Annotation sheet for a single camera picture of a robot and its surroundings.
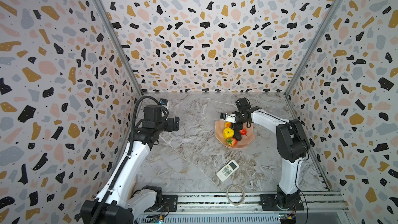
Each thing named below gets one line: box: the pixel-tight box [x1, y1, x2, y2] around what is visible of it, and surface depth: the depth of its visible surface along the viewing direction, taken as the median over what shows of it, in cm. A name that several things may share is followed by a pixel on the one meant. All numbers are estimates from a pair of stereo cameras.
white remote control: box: [216, 159, 240, 182], surface depth 85 cm
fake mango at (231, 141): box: [225, 136, 238, 147], surface depth 91 cm
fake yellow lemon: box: [222, 127, 235, 139], surface depth 94 cm
